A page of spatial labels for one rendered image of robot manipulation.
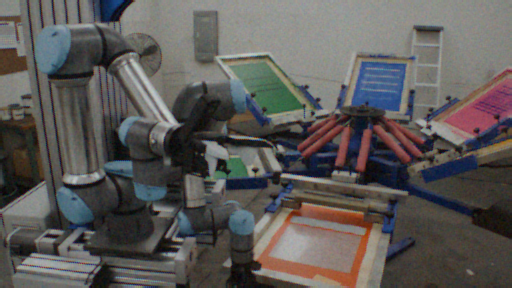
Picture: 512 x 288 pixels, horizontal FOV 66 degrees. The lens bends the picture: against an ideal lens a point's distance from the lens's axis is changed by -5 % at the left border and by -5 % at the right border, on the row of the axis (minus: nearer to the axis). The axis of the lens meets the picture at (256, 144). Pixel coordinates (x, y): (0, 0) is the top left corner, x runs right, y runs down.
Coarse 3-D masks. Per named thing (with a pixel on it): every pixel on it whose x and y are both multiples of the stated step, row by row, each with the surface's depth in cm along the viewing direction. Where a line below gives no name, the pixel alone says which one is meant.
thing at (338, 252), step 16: (352, 224) 197; (368, 224) 197; (320, 240) 184; (336, 240) 183; (352, 240) 183; (320, 256) 172; (336, 256) 171; (352, 256) 171; (304, 272) 161; (320, 272) 161; (336, 272) 161; (352, 272) 161
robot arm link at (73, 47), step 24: (72, 24) 101; (48, 48) 96; (72, 48) 98; (96, 48) 103; (48, 72) 98; (72, 72) 99; (72, 96) 102; (72, 120) 104; (72, 144) 106; (72, 168) 108; (96, 168) 112; (72, 192) 108; (96, 192) 111; (72, 216) 111; (96, 216) 113
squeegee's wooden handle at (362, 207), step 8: (296, 200) 203; (304, 200) 202; (312, 200) 200; (320, 200) 199; (328, 200) 198; (336, 200) 199; (344, 200) 200; (344, 208) 195; (352, 208) 193; (360, 208) 192; (368, 208) 193
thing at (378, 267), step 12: (300, 192) 224; (372, 204) 210; (384, 204) 209; (264, 216) 198; (276, 216) 206; (264, 228) 190; (384, 240) 176; (384, 252) 167; (228, 264) 160; (384, 264) 164; (264, 276) 154; (276, 276) 153; (288, 276) 153; (372, 276) 152
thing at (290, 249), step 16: (304, 208) 214; (320, 208) 213; (288, 224) 198; (304, 224) 198; (272, 240) 184; (288, 240) 184; (304, 240) 184; (272, 256) 172; (288, 256) 172; (304, 256) 172; (288, 272) 161
